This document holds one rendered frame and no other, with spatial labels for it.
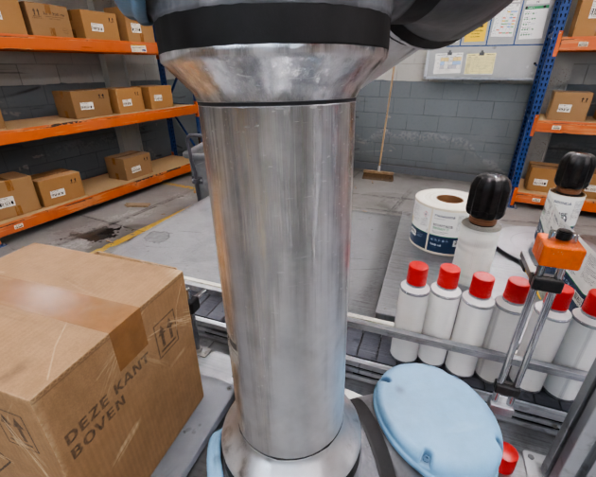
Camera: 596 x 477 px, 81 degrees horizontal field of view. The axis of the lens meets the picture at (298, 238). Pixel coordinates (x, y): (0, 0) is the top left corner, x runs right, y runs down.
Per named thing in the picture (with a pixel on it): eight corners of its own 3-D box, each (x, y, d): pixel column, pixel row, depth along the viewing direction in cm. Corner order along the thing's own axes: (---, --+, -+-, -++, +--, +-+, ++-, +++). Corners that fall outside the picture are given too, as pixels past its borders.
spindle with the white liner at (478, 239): (482, 283, 92) (513, 171, 79) (485, 303, 84) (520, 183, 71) (446, 277, 95) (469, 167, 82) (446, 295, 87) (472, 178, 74)
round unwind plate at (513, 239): (588, 237, 117) (589, 234, 116) (630, 285, 91) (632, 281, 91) (486, 223, 126) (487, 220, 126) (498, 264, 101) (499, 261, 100)
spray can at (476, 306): (479, 369, 66) (508, 277, 57) (464, 383, 63) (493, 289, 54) (453, 353, 70) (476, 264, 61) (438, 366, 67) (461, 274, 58)
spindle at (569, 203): (561, 242, 111) (595, 150, 98) (569, 256, 103) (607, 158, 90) (528, 238, 113) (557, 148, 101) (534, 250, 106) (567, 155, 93)
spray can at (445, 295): (438, 347, 71) (458, 259, 62) (449, 367, 67) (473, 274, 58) (412, 348, 71) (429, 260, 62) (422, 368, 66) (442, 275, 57)
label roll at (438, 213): (410, 251, 108) (416, 207, 101) (409, 225, 125) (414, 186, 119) (481, 259, 103) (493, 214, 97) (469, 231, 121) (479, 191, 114)
